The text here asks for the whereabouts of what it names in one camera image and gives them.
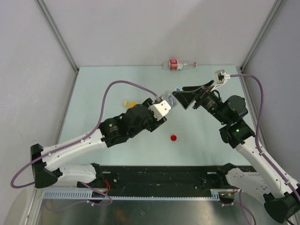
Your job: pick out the yellow juice bottle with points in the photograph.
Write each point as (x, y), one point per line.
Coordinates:
(129, 104)

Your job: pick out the clear red-label water bottle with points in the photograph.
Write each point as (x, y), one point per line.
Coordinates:
(177, 65)

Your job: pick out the red bottle cap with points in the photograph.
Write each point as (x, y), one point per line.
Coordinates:
(173, 138)

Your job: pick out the grey slotted cable duct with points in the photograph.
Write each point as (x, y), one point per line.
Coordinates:
(92, 195)

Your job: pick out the blue-label clear drink bottle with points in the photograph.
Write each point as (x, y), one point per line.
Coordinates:
(169, 98)

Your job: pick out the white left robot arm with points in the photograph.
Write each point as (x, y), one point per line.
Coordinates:
(51, 164)

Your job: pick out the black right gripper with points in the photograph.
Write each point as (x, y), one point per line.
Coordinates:
(186, 98)

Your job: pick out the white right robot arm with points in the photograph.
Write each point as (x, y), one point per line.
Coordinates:
(276, 190)

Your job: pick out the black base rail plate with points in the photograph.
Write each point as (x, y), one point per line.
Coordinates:
(169, 180)

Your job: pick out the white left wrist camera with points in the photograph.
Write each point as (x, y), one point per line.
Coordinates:
(160, 109)

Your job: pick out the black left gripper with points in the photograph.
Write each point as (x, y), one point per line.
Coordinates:
(155, 123)

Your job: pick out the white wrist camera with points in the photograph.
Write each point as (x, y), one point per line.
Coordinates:
(160, 109)
(221, 78)

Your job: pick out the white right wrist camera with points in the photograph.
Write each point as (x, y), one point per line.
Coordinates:
(221, 78)

